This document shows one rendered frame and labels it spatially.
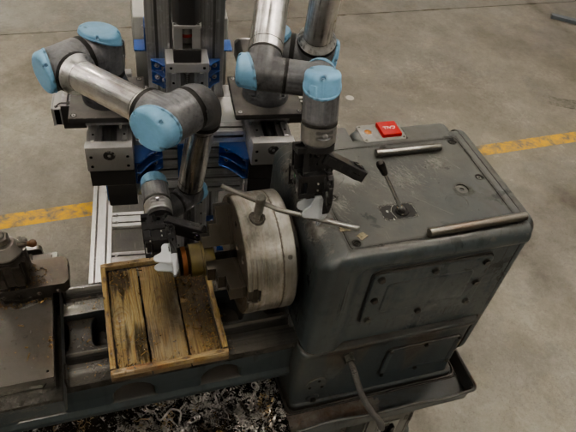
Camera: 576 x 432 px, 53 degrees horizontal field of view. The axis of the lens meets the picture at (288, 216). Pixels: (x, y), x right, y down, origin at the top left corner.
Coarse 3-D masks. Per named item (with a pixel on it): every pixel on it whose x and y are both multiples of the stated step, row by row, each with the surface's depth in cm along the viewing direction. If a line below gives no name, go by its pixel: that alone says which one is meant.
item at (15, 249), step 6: (12, 240) 138; (18, 240) 141; (12, 246) 137; (0, 252) 135; (6, 252) 136; (12, 252) 136; (18, 252) 138; (0, 258) 135; (6, 258) 136; (12, 258) 137
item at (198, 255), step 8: (184, 248) 146; (192, 248) 146; (200, 248) 146; (208, 248) 148; (184, 256) 144; (192, 256) 144; (200, 256) 145; (208, 256) 147; (184, 264) 144; (192, 264) 144; (200, 264) 145; (184, 272) 145; (192, 272) 145; (200, 272) 146
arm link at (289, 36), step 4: (288, 28) 174; (288, 32) 173; (288, 36) 172; (292, 36) 174; (284, 40) 172; (288, 40) 173; (292, 40) 173; (284, 44) 173; (288, 44) 173; (292, 44) 173; (284, 48) 173; (288, 48) 173; (292, 48) 173; (284, 52) 173; (288, 52) 173; (292, 52) 173; (284, 56) 174; (288, 56) 174; (292, 56) 174
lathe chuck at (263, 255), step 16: (256, 192) 149; (240, 208) 141; (240, 224) 138; (256, 224) 139; (272, 224) 140; (240, 240) 140; (256, 240) 137; (272, 240) 138; (240, 256) 143; (256, 256) 137; (272, 256) 138; (256, 272) 138; (272, 272) 139; (256, 288) 139; (272, 288) 141; (240, 304) 151; (256, 304) 143; (272, 304) 146
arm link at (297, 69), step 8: (296, 64) 122; (304, 64) 122; (312, 64) 122; (320, 64) 123; (328, 64) 124; (288, 72) 121; (296, 72) 121; (304, 72) 121; (288, 80) 122; (296, 80) 122; (288, 88) 123; (296, 88) 123
